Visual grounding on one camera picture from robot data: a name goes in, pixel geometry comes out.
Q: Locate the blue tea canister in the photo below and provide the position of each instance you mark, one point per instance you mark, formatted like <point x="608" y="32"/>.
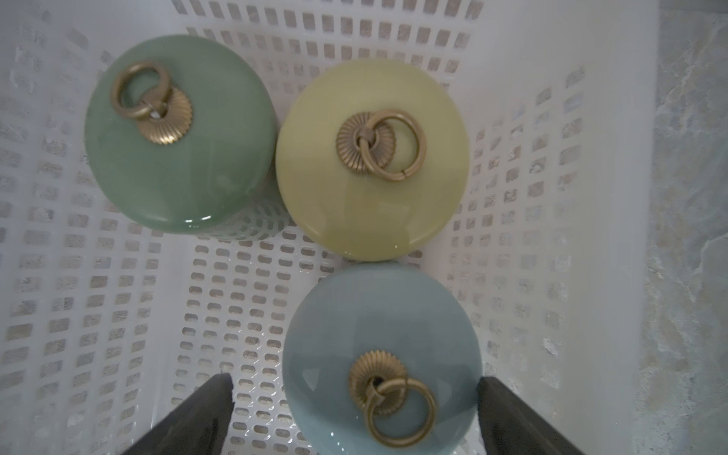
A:
<point x="381" y="359"/>

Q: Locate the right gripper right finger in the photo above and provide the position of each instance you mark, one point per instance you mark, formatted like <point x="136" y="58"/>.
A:
<point x="509" y="426"/>

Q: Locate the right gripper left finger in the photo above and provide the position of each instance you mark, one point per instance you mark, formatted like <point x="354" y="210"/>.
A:
<point x="199" y="425"/>

